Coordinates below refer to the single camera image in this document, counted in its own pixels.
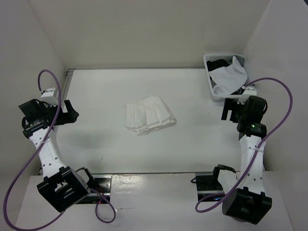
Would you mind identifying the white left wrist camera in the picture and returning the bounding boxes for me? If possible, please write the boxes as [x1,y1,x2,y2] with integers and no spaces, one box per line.
[40,88,58,107]

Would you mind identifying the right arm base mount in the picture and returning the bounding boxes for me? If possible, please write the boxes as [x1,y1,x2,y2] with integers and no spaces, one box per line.
[191,173,225,202]

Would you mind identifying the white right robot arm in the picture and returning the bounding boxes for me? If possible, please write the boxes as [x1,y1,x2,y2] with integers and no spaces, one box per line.
[195,96,272,225]

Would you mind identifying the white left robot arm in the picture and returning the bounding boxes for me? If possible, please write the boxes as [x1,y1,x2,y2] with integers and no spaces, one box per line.
[19,99,96,212]

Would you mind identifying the white pleated skirt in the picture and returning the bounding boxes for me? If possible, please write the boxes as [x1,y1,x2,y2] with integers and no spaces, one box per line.
[125,95,177,135]

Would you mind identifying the aluminium table edge rail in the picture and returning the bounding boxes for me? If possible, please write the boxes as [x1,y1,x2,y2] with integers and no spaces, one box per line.
[38,68,76,175]

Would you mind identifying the white plastic basket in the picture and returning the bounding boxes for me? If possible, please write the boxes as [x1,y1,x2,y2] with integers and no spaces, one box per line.
[203,53,251,101]

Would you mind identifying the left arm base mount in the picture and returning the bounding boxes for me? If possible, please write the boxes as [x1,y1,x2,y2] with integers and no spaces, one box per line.
[76,167,112,204]

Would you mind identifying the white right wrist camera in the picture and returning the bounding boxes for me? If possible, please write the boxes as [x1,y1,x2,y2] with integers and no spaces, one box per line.
[237,86,257,105]

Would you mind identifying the black garment in basket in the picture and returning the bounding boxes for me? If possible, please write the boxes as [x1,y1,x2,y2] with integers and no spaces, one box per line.
[206,59,230,72]

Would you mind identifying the grey garment in basket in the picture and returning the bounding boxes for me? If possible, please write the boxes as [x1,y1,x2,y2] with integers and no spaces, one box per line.
[232,55,245,71]

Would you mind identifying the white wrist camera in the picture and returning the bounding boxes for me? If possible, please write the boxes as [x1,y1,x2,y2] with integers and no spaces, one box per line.
[40,88,58,107]
[237,86,257,105]

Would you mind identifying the white garment in basket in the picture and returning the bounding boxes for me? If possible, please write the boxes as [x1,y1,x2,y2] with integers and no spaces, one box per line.
[208,56,248,96]

